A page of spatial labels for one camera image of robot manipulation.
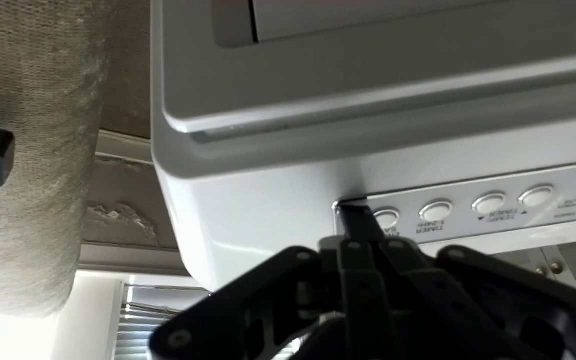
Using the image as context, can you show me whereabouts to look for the white window blind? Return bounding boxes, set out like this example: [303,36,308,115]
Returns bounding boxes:
[115,282,214,360]

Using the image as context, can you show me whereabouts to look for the white glass door cabinet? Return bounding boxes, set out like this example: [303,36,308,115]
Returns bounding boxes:
[486,236,576,302]

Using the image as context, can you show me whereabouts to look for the beige fabric sofa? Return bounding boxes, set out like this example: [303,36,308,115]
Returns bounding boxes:
[0,0,115,319]

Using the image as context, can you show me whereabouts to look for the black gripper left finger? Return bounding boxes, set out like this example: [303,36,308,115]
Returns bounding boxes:
[148,198,371,360]

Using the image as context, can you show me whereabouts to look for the white portable air conditioner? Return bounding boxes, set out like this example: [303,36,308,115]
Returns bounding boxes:
[148,0,576,296]

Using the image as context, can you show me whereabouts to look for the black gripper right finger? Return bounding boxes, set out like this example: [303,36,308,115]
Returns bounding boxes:
[354,198,576,360]

